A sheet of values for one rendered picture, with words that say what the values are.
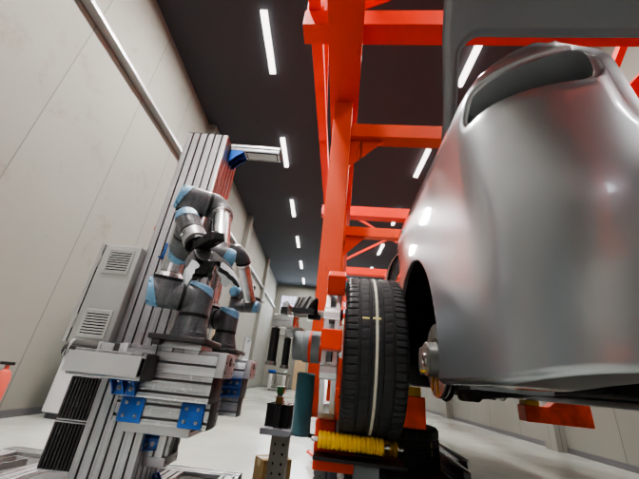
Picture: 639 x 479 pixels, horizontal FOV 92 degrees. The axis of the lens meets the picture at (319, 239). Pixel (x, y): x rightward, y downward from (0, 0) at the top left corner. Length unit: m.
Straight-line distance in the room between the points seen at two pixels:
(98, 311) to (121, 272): 0.19
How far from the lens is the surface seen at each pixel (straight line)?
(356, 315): 1.21
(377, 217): 5.16
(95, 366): 1.39
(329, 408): 1.35
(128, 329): 1.72
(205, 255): 0.95
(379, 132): 2.79
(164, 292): 1.41
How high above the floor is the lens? 0.71
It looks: 24 degrees up
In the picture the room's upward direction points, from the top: 6 degrees clockwise
